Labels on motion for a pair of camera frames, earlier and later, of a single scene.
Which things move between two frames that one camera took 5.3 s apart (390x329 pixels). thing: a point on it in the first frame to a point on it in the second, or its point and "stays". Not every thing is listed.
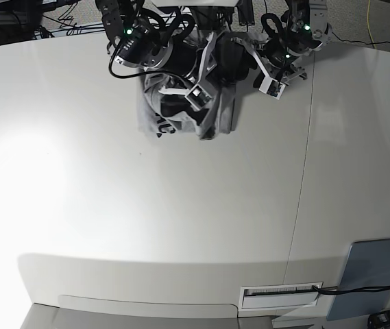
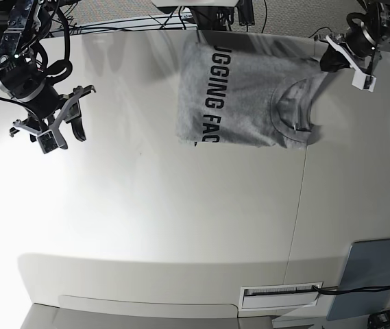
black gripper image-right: [277, 57] to [360, 44]
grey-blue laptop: [371, 264] stays
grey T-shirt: [218, 120] to [249, 88]
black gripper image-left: [174, 57] to [44, 106]
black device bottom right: [381, 320] stays
